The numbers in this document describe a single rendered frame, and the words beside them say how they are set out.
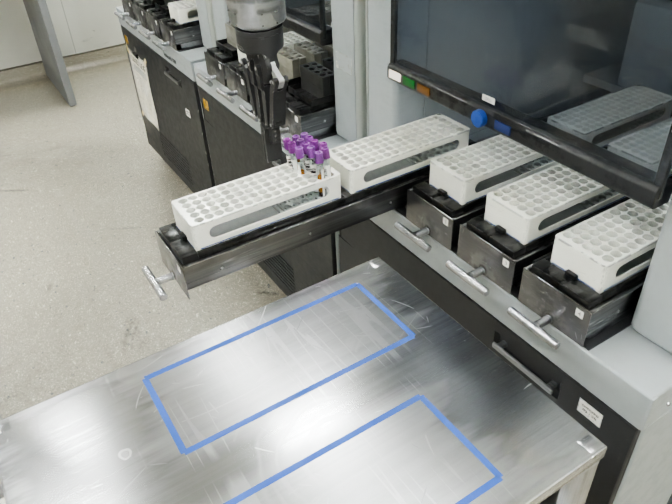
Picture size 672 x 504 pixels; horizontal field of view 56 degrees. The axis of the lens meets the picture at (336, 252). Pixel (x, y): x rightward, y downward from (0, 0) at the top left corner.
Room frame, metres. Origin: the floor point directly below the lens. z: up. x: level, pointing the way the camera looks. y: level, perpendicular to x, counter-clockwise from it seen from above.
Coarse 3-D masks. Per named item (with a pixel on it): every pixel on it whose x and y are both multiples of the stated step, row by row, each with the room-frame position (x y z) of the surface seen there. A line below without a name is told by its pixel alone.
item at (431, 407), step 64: (256, 320) 0.68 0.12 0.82; (320, 320) 0.68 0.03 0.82; (384, 320) 0.67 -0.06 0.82; (448, 320) 0.66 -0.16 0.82; (128, 384) 0.57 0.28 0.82; (192, 384) 0.57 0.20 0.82; (256, 384) 0.56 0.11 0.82; (320, 384) 0.55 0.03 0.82; (384, 384) 0.55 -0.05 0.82; (448, 384) 0.54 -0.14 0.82; (512, 384) 0.54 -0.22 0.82; (0, 448) 0.48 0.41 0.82; (64, 448) 0.48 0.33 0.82; (128, 448) 0.47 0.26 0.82; (192, 448) 0.47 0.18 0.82; (256, 448) 0.46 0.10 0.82; (320, 448) 0.46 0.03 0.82; (384, 448) 0.45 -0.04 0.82; (448, 448) 0.45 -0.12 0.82; (512, 448) 0.44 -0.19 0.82; (576, 448) 0.44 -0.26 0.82
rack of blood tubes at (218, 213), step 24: (288, 168) 1.05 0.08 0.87; (216, 192) 0.98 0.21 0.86; (240, 192) 0.98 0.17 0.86; (264, 192) 0.98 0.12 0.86; (288, 192) 0.97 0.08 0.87; (312, 192) 1.02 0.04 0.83; (336, 192) 1.02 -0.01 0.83; (192, 216) 0.91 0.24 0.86; (216, 216) 0.90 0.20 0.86; (240, 216) 0.92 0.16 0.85; (264, 216) 0.98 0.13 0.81; (192, 240) 0.88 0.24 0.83; (216, 240) 0.89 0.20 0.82
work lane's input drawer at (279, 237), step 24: (360, 192) 1.03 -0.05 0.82; (384, 192) 1.05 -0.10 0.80; (312, 216) 0.98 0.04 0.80; (336, 216) 0.99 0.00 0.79; (360, 216) 1.02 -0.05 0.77; (168, 240) 0.90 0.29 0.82; (240, 240) 0.90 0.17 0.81; (264, 240) 0.92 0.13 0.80; (288, 240) 0.94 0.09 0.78; (312, 240) 0.96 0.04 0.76; (168, 264) 0.91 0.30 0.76; (192, 264) 0.85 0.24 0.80; (216, 264) 0.87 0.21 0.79; (240, 264) 0.89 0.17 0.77; (192, 288) 0.84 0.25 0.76
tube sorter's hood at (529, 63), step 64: (448, 0) 1.10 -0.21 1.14; (512, 0) 0.97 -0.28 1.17; (576, 0) 0.87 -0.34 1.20; (640, 0) 0.79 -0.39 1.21; (448, 64) 1.09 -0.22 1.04; (512, 64) 0.96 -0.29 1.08; (576, 64) 0.86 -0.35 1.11; (640, 64) 0.78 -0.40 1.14; (512, 128) 0.93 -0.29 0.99; (576, 128) 0.84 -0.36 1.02; (640, 128) 0.76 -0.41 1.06; (640, 192) 0.72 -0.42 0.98
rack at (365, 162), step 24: (432, 120) 1.24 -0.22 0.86; (360, 144) 1.15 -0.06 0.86; (384, 144) 1.14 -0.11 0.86; (408, 144) 1.13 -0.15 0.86; (432, 144) 1.13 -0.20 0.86; (456, 144) 1.19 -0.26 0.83; (336, 168) 1.07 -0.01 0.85; (360, 168) 1.04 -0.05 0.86; (384, 168) 1.14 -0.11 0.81; (408, 168) 1.10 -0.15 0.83
